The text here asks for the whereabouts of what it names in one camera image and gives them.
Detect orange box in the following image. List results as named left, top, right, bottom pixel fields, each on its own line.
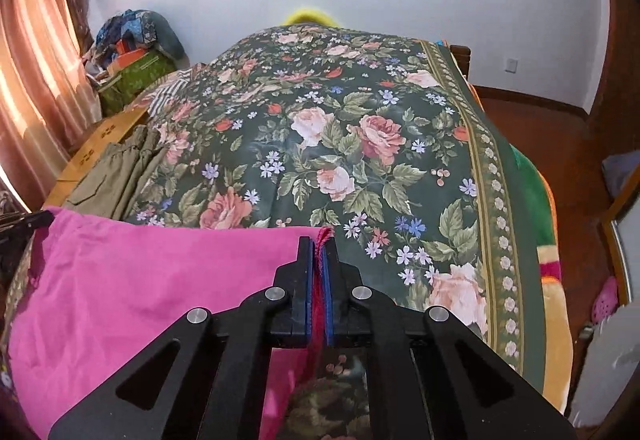
left=115, top=41, right=152, bottom=61

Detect pile of clothes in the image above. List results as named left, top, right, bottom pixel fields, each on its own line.
left=94, top=9, right=187, bottom=67

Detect wooden bed frame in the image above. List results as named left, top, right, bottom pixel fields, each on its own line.
left=449, top=45, right=472, bottom=82

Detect yellow foam tube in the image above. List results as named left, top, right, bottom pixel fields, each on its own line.
left=280, top=8, right=342, bottom=27

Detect olive green pants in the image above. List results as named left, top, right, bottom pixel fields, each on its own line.
left=65, top=125, right=168, bottom=221

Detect wooden board with cutouts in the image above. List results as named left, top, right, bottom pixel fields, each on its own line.
left=52, top=107, right=152, bottom=199

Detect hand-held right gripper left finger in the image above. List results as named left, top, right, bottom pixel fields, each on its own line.
left=47, top=236, right=316, bottom=440

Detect striped cloth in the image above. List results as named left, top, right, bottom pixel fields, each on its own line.
left=144, top=69, right=194, bottom=115

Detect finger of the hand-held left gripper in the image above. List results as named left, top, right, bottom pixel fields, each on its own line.
left=0, top=210, right=55, bottom=246

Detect pink pants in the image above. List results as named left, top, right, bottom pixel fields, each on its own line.
left=7, top=206, right=335, bottom=440

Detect grey cloth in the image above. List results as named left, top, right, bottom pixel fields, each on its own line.
left=601, top=151, right=640, bottom=199

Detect green patterned bag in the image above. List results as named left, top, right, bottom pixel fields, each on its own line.
left=97, top=51, right=177, bottom=117

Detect pink slipper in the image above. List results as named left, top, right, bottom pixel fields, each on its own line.
left=591, top=276, right=619, bottom=325

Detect dark floral bedspread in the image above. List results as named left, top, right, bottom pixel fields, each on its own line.
left=0, top=22, right=546, bottom=440

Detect white panel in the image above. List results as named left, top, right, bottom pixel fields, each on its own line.
left=570, top=305, right=640, bottom=426

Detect pink striped curtain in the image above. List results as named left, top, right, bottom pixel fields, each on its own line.
left=0, top=0, right=104, bottom=217

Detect green and orange fleece blanket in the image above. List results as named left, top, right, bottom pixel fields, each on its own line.
left=467, top=85, right=574, bottom=416

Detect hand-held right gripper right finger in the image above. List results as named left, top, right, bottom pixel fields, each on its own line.
left=324, top=240, right=577, bottom=440

